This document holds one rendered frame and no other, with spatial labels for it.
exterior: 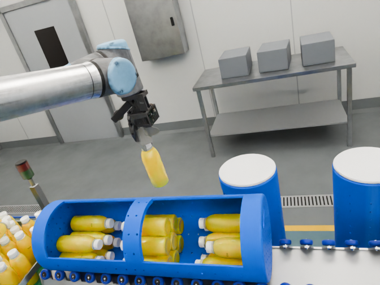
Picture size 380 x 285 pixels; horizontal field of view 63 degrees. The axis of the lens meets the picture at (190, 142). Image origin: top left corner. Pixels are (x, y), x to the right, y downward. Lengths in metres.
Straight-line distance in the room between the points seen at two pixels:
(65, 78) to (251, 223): 0.65
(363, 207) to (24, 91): 1.31
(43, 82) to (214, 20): 3.54
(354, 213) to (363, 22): 2.96
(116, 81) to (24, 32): 4.59
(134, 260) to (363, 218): 0.97
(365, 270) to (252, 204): 0.45
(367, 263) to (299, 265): 0.22
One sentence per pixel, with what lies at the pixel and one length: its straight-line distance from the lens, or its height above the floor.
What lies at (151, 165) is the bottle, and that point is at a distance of 1.13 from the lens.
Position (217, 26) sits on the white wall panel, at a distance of 4.14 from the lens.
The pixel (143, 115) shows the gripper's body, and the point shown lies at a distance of 1.01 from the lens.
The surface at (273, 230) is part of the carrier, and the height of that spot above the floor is 0.73.
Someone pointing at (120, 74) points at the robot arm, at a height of 1.73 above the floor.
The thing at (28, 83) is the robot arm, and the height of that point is 1.79.
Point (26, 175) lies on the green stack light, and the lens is 1.93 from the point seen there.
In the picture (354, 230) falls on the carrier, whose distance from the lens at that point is 1.62.
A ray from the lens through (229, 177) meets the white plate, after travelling 1.51.
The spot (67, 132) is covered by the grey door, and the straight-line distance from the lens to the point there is 5.62.
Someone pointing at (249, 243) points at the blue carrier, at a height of 1.18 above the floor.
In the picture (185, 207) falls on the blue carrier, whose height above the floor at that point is 1.11.
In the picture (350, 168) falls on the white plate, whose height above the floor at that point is 1.04.
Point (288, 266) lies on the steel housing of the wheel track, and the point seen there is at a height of 0.93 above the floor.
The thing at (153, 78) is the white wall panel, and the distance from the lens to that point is 4.54.
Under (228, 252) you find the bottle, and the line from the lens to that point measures 1.07.
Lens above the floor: 1.88
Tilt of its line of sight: 26 degrees down
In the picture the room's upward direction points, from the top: 15 degrees counter-clockwise
